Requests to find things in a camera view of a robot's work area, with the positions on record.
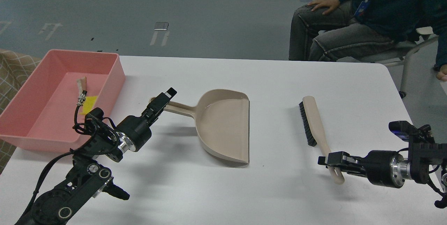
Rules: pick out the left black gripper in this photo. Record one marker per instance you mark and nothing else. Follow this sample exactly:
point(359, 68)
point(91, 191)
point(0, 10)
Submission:
point(137, 129)

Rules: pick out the seated person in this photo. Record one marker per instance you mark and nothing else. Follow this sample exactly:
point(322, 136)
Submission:
point(363, 27)

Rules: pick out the person's right hand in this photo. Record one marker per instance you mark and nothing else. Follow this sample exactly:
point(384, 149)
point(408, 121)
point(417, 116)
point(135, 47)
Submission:
point(328, 6)

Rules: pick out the white office chair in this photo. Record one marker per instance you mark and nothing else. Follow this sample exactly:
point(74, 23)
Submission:
point(399, 55)

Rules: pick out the pink plastic bin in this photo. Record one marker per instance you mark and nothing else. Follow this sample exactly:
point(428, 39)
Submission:
point(41, 115)

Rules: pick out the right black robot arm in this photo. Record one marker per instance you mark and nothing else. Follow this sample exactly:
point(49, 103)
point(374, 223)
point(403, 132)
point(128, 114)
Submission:
point(425, 156)

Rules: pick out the person's left hand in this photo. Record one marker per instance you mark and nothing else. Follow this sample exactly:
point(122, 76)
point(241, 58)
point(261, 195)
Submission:
point(442, 73)

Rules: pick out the metal floor plate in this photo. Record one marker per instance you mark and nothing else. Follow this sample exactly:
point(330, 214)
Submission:
point(161, 26)

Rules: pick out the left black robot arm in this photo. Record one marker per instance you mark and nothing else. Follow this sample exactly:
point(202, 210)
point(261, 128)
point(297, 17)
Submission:
point(87, 178)

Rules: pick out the beige plastic dustpan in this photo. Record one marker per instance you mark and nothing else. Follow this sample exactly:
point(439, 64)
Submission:
point(222, 122)

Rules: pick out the beige hand brush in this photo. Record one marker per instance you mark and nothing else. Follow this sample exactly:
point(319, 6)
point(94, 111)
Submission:
point(313, 126)

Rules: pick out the white bread slice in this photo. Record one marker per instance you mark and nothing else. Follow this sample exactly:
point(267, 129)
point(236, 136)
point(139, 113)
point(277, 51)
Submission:
point(81, 84)

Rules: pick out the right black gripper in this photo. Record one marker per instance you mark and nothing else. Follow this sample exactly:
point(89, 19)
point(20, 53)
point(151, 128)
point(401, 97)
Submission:
point(382, 168)

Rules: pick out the beige checkered cloth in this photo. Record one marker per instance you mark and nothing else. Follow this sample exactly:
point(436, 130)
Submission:
point(15, 69)

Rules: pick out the yellow sponge piece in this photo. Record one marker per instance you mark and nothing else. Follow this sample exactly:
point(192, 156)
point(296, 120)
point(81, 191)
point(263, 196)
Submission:
point(88, 104)

